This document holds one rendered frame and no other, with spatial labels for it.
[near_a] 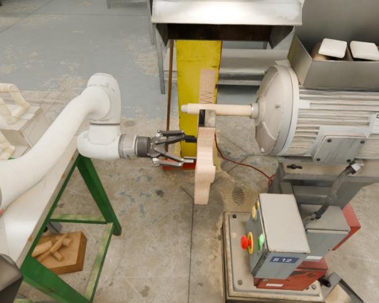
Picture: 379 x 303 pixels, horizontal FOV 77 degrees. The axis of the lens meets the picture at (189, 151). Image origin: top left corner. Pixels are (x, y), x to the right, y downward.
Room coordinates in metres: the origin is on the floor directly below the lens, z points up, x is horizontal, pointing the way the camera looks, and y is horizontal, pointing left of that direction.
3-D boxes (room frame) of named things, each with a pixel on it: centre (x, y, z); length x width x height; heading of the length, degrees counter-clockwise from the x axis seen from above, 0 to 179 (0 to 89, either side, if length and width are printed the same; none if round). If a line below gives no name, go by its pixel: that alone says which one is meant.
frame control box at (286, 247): (0.31, -0.30, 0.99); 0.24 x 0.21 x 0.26; 87
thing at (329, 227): (0.39, -0.46, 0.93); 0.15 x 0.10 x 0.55; 87
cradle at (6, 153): (0.57, 0.66, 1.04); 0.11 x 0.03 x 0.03; 174
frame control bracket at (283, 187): (0.37, -0.31, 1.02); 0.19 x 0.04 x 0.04; 177
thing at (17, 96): (0.77, 0.65, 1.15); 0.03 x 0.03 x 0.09
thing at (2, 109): (0.69, 0.66, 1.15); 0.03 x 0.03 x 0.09
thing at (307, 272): (0.38, -0.46, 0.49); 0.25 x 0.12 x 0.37; 87
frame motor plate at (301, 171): (0.54, -0.46, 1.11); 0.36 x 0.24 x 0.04; 87
